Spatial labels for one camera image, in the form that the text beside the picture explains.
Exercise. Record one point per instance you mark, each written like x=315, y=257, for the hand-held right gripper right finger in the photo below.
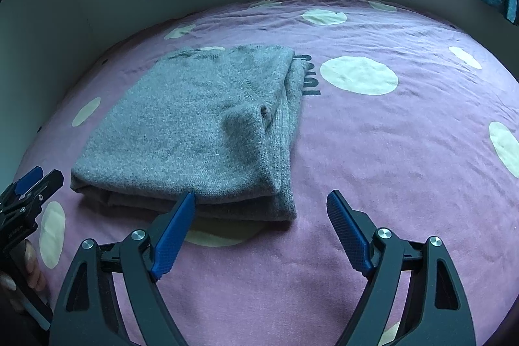
x=348, y=232

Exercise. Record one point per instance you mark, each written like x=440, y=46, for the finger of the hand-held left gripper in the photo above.
x=46, y=188
x=29, y=179

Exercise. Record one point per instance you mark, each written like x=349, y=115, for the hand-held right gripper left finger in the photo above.
x=174, y=236

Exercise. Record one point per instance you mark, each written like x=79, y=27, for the grey knit sweater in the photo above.
x=194, y=119

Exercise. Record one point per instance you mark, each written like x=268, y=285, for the person's left hand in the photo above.
x=31, y=265

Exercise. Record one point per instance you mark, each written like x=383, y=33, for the pink polka-dot bedsheet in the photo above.
x=385, y=167

